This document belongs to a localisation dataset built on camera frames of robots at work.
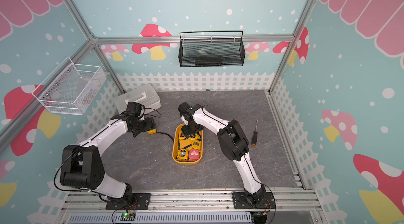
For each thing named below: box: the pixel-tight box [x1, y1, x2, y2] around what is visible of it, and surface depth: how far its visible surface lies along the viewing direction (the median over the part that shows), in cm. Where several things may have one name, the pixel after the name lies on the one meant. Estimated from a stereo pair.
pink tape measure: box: [188, 148, 200, 160], surface depth 89 cm
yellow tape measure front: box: [176, 148, 189, 161], surface depth 88 cm
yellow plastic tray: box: [172, 123, 204, 166], surface depth 91 cm
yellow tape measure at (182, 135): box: [178, 130, 187, 140], surface depth 96 cm
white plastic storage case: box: [114, 83, 162, 116], surface depth 102 cm
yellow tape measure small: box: [191, 139, 202, 150], surface depth 93 cm
